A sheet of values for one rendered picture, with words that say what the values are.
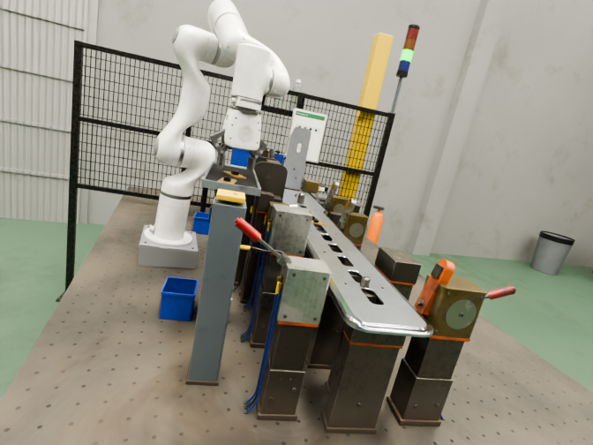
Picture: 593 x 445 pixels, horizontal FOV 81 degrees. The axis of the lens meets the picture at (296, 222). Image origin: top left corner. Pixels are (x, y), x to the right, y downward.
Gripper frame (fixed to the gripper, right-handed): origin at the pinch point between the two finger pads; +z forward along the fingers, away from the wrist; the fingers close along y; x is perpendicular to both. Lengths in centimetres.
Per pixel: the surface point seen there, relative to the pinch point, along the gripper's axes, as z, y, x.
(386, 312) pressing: 19, 12, -52
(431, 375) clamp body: 35, 29, -57
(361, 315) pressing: 19, 6, -52
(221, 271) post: 19.3, -12.6, -26.9
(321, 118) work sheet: -24, 98, 91
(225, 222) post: 8.3, -13.4, -26.5
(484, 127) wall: -69, 445, 175
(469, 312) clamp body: 17, 32, -59
